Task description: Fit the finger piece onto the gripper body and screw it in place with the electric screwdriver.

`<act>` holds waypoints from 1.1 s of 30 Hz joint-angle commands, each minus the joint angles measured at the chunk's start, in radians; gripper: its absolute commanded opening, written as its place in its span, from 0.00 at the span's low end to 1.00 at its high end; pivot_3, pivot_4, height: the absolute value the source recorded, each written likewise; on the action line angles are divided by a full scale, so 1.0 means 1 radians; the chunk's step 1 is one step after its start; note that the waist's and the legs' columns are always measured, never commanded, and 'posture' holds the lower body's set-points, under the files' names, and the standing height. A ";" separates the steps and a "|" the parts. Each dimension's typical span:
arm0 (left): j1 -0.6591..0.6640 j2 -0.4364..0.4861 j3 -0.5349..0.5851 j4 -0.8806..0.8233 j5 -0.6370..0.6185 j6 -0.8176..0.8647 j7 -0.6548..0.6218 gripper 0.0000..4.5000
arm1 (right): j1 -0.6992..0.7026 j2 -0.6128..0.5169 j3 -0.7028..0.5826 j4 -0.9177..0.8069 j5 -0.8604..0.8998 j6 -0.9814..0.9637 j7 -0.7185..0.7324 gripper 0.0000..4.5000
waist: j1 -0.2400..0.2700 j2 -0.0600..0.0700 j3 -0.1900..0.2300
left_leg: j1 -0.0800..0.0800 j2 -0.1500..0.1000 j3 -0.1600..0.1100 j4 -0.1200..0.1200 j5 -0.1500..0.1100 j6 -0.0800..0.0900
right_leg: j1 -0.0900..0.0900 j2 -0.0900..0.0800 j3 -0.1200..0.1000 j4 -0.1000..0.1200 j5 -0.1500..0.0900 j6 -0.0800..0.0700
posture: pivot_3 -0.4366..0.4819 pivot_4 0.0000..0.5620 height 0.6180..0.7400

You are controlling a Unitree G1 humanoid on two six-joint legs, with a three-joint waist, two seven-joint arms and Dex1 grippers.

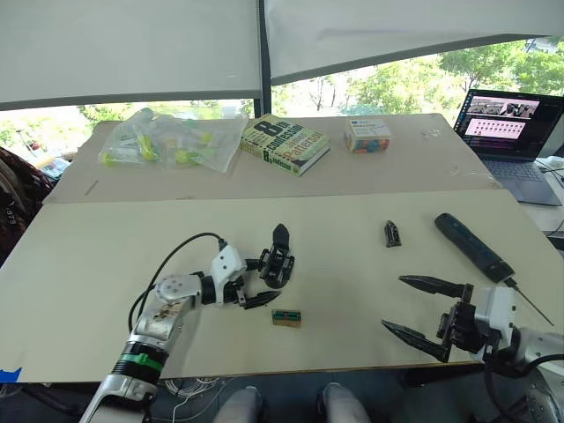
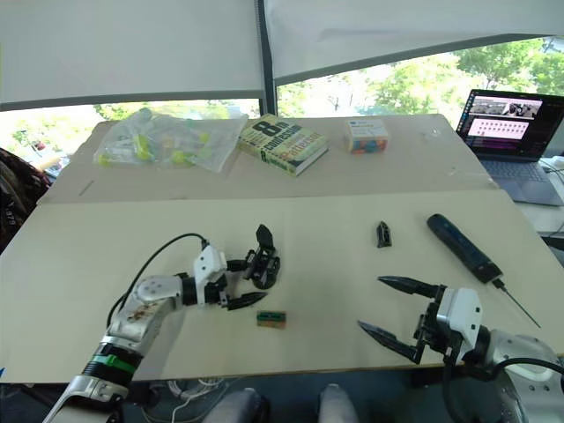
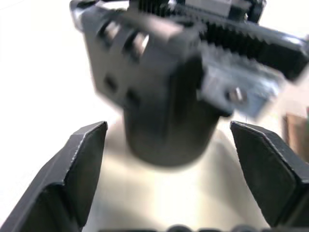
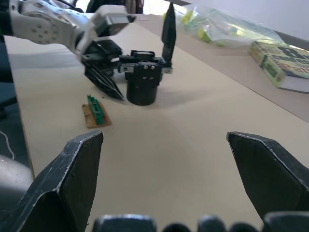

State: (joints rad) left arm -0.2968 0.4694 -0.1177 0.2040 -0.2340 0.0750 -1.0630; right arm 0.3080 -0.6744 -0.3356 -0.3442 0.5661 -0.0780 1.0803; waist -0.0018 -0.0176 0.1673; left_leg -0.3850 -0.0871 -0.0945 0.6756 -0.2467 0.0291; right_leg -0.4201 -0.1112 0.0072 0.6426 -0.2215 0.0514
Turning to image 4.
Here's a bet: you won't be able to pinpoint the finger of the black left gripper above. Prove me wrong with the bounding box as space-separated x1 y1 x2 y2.
91 64 125 100
84 68 122 100

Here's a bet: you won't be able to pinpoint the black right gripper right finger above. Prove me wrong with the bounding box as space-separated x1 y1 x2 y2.
226 131 309 224

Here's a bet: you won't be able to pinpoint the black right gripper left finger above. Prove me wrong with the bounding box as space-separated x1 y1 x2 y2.
0 130 104 232

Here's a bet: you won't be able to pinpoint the black gripper assembly with cylinder base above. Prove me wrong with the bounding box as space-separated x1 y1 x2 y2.
117 50 174 106

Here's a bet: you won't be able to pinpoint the brown cardboard piece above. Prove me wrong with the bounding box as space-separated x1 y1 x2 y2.
82 102 112 129

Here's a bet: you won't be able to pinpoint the silver robot body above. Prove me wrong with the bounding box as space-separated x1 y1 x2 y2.
0 154 34 213

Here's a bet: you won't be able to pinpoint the black pointed finger piece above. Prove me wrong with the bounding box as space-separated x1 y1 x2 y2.
161 2 177 64

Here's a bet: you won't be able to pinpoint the green plastic block with screws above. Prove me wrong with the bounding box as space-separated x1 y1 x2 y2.
86 94 105 126

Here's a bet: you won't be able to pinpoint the green and white book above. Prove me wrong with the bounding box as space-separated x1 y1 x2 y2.
248 41 309 94

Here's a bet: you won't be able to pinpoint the clear plastic bag green items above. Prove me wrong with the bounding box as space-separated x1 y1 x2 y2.
164 4 283 48

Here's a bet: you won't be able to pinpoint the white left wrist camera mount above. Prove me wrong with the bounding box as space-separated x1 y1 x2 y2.
79 4 138 57

